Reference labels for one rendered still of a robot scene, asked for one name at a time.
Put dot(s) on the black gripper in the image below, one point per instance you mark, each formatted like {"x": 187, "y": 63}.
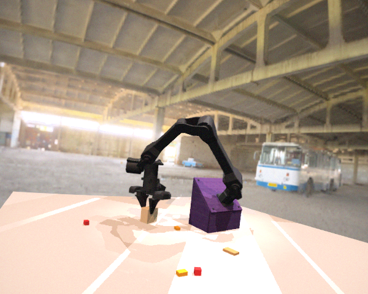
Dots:
{"x": 149, "y": 188}

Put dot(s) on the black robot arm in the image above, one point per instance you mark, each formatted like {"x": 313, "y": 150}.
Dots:
{"x": 204, "y": 127}

